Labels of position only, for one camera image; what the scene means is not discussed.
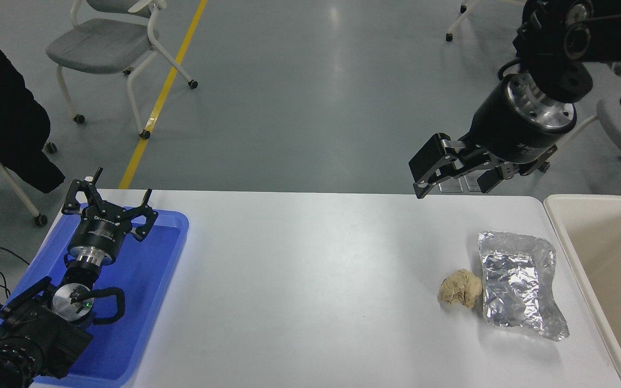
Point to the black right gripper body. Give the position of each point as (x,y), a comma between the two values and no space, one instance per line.
(499,126)

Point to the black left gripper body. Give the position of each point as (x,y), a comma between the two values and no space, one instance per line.
(100,229)

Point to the foil plate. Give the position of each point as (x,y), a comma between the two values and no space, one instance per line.
(515,280)

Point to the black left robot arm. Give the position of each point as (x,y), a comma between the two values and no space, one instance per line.
(35,334)

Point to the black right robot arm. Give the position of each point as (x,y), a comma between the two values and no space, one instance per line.
(553,48)

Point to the clear floor socket cover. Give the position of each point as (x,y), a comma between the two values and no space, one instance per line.
(472,182)
(450,187)

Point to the blue plastic tray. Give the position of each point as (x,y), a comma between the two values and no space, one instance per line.
(143,280)

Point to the white-legged chair with casters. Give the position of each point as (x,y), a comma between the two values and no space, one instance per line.
(19,191)

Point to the white chair legs with casters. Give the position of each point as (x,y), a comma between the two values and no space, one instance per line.
(464,19)

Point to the crumpled tan paper ball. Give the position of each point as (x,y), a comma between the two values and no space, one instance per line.
(460,288)

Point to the large pale bin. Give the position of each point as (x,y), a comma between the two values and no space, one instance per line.
(612,269)

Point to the grey chair with white frame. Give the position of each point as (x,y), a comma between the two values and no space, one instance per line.
(100,46)

